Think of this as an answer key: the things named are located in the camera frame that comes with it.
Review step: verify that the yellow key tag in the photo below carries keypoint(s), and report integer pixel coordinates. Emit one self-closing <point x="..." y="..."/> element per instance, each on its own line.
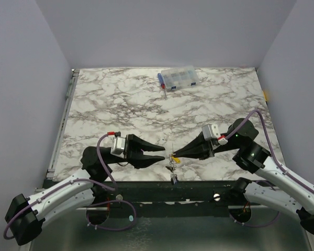
<point x="177" y="160"/>

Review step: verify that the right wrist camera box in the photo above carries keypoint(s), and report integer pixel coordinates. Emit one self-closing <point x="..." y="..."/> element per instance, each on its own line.
<point x="212" y="134"/>

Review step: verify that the clear plastic organizer box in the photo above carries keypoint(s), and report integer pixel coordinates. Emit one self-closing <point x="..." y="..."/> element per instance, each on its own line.
<point x="179" y="77"/>

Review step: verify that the metal side rail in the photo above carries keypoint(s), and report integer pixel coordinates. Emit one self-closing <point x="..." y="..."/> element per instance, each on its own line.
<point x="63" y="122"/>

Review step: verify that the black mounting rail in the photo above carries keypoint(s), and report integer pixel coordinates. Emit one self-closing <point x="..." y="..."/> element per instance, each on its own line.
<point x="161" y="199"/>

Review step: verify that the blue handled screwdriver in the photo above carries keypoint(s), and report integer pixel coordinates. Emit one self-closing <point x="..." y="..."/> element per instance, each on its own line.
<point x="160" y="78"/>

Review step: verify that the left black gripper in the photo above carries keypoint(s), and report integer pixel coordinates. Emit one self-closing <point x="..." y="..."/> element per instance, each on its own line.
<point x="145" y="160"/>

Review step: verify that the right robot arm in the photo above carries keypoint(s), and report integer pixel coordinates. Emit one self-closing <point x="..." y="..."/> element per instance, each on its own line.
<point x="295" y="195"/>

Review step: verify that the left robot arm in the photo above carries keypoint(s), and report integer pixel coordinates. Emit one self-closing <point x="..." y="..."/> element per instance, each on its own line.
<point x="27" y="216"/>

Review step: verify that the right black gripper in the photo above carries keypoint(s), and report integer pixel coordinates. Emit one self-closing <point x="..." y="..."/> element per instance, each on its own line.
<point x="208" y="147"/>

